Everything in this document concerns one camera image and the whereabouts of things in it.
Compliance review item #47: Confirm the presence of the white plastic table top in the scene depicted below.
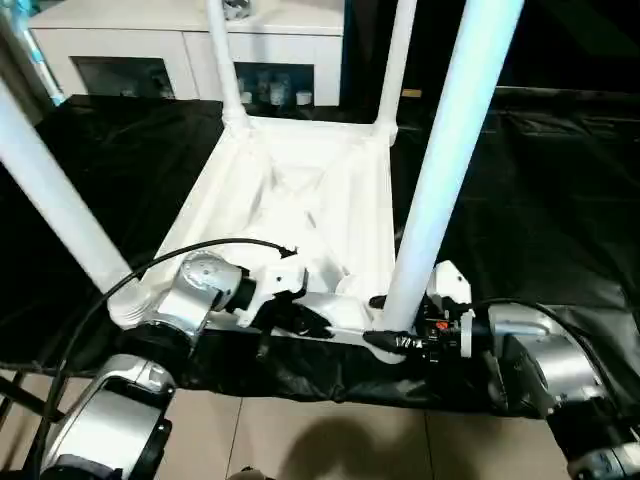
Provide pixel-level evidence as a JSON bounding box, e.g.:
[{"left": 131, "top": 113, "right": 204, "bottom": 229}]
[{"left": 107, "top": 112, "right": 410, "bottom": 365}]

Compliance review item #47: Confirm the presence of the black cloth mat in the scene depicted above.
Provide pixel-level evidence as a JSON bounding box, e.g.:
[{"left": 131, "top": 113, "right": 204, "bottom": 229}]
[{"left": 0, "top": 92, "right": 640, "bottom": 420}]

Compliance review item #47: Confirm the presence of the black metal stand leg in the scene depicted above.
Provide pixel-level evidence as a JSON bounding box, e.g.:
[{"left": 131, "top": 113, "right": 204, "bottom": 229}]
[{"left": 0, "top": 368, "right": 67, "bottom": 429}]

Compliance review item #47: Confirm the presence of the white cabinet with glass doors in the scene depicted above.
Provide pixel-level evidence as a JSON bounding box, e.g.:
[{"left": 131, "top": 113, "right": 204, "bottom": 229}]
[{"left": 29, "top": 0, "right": 346, "bottom": 109}]

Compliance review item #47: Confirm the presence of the grey curtain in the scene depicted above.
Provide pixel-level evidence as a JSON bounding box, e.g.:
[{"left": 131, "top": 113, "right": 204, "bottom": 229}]
[{"left": 0, "top": 14, "right": 56, "bottom": 126}]

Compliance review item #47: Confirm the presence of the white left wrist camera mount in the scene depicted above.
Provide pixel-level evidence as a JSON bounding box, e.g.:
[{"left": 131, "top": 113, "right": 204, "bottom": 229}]
[{"left": 239, "top": 259, "right": 310, "bottom": 331}]

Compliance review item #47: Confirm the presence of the dark metal rail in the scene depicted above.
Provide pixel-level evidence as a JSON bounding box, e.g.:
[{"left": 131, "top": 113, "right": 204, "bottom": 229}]
[{"left": 494, "top": 86, "right": 640, "bottom": 102}]

